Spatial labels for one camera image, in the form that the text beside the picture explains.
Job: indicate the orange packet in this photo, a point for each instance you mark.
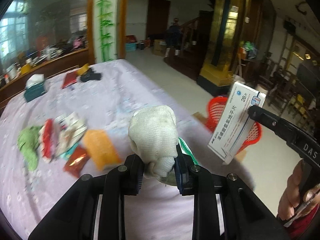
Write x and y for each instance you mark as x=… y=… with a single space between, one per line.
x=100 y=149

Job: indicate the red booklet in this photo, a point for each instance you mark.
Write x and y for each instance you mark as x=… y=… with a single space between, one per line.
x=70 y=79

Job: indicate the gold pillar base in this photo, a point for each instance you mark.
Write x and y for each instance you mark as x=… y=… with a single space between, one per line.
x=233 y=23

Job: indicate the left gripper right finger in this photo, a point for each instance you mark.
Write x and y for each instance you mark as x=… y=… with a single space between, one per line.
x=224 y=207

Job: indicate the yellow tape roll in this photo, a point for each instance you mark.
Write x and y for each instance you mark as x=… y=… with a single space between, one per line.
x=81 y=71

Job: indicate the teal tissue box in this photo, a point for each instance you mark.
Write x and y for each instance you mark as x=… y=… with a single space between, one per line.
x=35 y=87

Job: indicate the right hand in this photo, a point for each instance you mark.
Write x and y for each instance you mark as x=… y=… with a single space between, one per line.
x=291 y=196

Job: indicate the wooden cabinet counter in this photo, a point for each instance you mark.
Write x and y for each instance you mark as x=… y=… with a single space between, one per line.
x=49 y=69

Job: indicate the white cloth glove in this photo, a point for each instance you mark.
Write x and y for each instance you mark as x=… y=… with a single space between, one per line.
x=153 y=137

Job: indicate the dark red candy wrapper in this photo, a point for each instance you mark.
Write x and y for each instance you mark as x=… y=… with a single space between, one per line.
x=76 y=162

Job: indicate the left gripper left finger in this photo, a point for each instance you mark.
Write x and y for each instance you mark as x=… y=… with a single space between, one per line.
x=93 y=207

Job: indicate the black device on table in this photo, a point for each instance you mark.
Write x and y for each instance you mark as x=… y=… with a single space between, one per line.
x=89 y=75

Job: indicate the bamboo painted pillar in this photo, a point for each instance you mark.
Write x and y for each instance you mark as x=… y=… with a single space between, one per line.
x=106 y=30

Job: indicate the lilac floral tablecloth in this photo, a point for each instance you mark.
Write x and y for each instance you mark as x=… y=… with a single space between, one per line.
x=159 y=211

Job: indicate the green crumpled cloth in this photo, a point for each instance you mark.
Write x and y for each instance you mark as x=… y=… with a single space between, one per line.
x=28 y=142

